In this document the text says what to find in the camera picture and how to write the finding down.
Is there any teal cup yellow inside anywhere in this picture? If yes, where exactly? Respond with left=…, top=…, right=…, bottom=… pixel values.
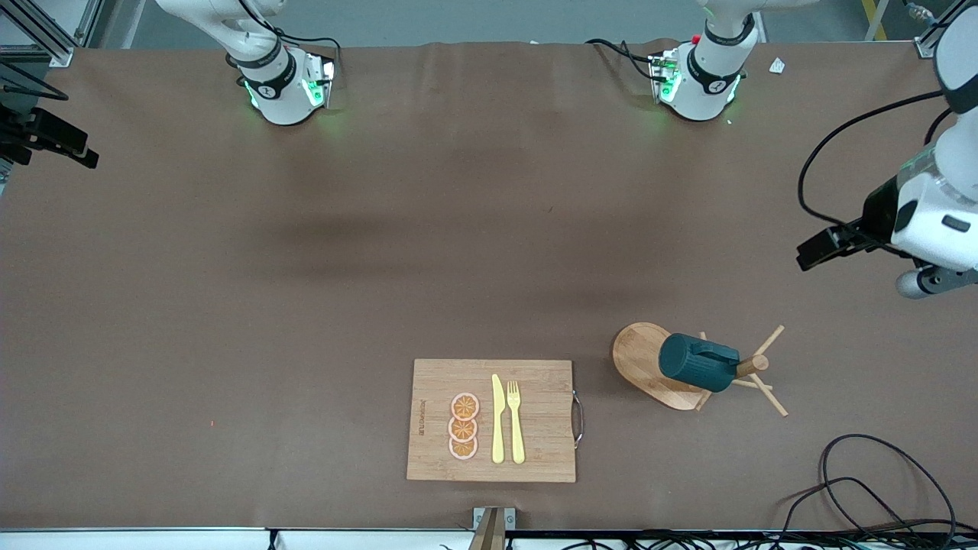
left=659, top=332, right=740, bottom=393

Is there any wooden mug tree stand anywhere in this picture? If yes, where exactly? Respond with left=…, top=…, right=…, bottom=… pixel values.
left=611, top=322, right=789, bottom=419

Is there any large table cover mat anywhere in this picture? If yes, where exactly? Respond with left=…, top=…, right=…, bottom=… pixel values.
left=0, top=42, right=978, bottom=533

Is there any yellow plastic fork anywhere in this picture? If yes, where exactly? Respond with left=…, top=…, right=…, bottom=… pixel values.
left=507, top=380, right=526, bottom=465

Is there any yellow plastic knife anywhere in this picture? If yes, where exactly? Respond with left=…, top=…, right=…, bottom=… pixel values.
left=491, top=374, right=507, bottom=464

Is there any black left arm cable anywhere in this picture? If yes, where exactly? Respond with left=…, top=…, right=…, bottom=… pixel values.
left=798, top=90, right=950, bottom=224

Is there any aluminium frame profile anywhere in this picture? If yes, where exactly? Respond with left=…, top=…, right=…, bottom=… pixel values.
left=0, top=0, right=104, bottom=68
left=913, top=0, right=978, bottom=59

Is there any black looped cable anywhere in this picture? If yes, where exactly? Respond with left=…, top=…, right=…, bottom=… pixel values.
left=779, top=477, right=925, bottom=539
left=819, top=434, right=957, bottom=539

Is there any black arm base cable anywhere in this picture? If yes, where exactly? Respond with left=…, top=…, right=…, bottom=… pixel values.
left=586, top=38, right=659, bottom=82
left=237, top=0, right=342, bottom=73

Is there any wooden cutting board metal handle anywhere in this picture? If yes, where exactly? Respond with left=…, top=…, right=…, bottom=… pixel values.
left=406, top=358, right=585, bottom=484

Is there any aluminium post with bracket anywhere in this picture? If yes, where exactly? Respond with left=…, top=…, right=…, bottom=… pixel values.
left=468, top=506, right=517, bottom=550

